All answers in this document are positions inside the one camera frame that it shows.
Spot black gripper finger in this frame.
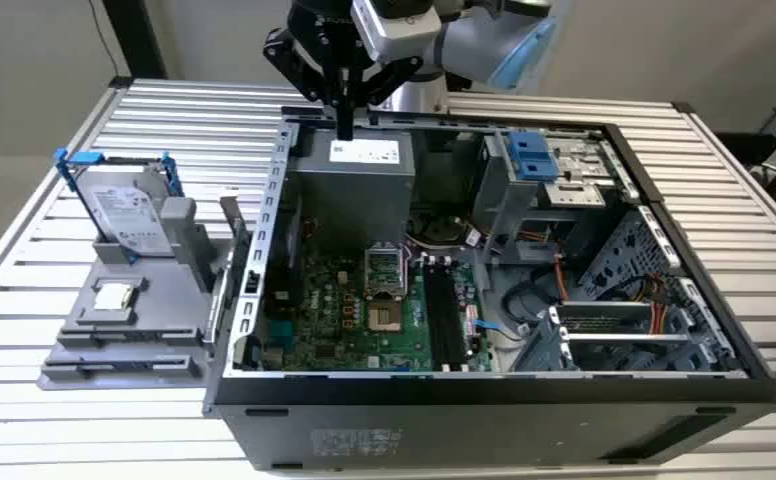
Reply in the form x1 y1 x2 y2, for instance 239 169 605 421
344 56 425 141
259 28 346 141

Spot black RAM slot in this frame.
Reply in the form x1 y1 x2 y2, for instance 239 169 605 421
437 256 468 372
424 256 453 372

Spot grey power supply unit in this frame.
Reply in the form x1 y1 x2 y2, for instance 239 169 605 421
285 127 417 251

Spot blue drive latch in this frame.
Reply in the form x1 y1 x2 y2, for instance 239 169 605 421
505 131 557 182

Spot black cooling fan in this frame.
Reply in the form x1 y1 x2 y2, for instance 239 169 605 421
406 212 470 249

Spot grey metal drive cage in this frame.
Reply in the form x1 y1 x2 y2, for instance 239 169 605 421
477 127 629 261

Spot metal socket cover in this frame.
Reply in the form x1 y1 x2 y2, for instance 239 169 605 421
364 243 408 296

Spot hard disk in blue carrier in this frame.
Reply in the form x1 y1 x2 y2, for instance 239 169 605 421
53 146 186 264

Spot CPU socket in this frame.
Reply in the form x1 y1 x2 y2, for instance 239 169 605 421
365 298 408 335

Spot green motherboard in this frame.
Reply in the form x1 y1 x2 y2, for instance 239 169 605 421
257 244 496 374

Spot grey parts rack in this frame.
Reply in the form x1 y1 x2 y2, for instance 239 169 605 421
37 196 219 391

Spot silver CPU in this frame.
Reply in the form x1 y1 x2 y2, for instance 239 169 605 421
91 282 137 310

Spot metal disk bay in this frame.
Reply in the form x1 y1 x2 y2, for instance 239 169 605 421
513 294 736 374

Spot black open PC case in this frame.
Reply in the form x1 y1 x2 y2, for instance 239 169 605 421
199 104 776 474

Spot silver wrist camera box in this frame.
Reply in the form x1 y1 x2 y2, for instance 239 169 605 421
350 0 444 65

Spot black upright post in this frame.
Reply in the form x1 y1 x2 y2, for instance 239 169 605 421
97 0 169 81

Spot thin black wall cable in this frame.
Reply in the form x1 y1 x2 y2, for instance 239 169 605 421
89 0 123 80

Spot graphics card with metal bracket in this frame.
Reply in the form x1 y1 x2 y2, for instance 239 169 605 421
203 185 254 351

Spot orange data wire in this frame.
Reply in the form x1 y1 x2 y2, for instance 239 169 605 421
520 227 570 304

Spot black looped wire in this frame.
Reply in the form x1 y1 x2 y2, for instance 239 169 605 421
498 280 556 342

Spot red yellow power wires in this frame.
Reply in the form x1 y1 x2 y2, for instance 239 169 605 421
624 272 676 337

